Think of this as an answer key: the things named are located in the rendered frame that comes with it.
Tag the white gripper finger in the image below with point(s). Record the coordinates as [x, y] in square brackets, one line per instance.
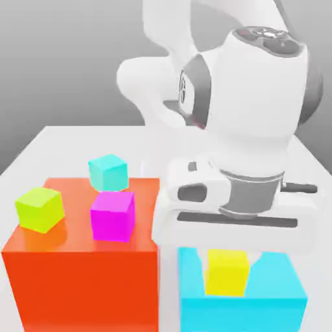
[202, 256]
[253, 259]

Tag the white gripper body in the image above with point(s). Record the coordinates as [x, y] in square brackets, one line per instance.
[282, 236]

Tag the small yellow cube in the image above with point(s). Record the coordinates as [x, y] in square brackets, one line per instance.
[227, 272]

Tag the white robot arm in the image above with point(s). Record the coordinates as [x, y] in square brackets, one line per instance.
[254, 98]

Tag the small magenta cube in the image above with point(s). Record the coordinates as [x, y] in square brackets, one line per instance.
[112, 218]

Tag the small teal cube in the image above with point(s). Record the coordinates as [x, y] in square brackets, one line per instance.
[109, 172]

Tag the small lime cube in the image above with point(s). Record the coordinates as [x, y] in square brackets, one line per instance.
[39, 210]

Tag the large cyan box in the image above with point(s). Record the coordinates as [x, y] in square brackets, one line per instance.
[243, 313]

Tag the large orange box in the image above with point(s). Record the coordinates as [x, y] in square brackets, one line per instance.
[77, 285]

